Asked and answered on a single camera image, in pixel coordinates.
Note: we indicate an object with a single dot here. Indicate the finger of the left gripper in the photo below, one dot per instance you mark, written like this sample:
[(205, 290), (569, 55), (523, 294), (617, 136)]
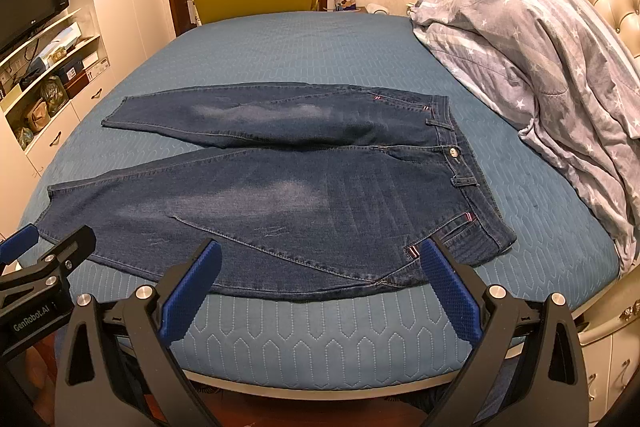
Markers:
[(18, 243), (62, 251)]

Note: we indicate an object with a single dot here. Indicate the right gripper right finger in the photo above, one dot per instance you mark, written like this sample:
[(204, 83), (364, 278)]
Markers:
[(549, 384)]

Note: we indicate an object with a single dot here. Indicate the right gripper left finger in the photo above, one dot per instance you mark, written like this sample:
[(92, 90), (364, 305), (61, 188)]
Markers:
[(117, 368)]

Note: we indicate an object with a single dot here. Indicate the dark blue denim jeans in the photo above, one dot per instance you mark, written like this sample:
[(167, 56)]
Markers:
[(312, 192)]

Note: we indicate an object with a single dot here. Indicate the cream bedside drawer cabinet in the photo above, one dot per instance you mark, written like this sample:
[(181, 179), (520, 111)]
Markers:
[(608, 330)]

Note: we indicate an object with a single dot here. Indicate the brown handbag on shelf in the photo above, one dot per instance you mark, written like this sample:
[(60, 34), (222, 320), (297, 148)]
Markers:
[(37, 116)]

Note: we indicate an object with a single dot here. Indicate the teal quilted bed cover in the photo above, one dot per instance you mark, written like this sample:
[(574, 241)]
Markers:
[(374, 340)]

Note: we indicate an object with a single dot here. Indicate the black flat television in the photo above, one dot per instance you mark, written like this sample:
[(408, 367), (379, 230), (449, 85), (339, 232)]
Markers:
[(32, 1)]

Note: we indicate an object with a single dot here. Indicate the cream wardrobe shelf unit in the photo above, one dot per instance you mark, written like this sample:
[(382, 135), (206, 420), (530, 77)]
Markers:
[(73, 61)]

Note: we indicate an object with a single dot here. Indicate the grey star-print duvet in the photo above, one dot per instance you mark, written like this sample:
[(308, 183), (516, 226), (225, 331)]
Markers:
[(558, 74)]

